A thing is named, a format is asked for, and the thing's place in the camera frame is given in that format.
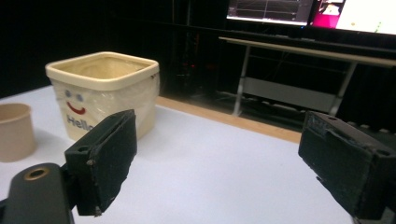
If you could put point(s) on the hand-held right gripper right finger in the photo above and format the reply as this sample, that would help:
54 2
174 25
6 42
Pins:
345 165

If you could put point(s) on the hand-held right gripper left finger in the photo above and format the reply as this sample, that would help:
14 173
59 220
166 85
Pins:
106 165

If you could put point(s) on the cream square bin with smiley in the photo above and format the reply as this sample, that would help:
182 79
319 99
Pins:
102 90

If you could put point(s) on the background desk with metal legs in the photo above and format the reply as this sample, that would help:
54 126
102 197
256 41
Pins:
295 90

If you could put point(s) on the beige plastic cup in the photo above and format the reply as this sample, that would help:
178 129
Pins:
14 133

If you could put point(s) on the monitor with white window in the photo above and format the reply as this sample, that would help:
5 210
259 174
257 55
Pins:
358 14

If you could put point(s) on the monitor with dark graphs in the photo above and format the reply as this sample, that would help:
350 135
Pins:
267 11

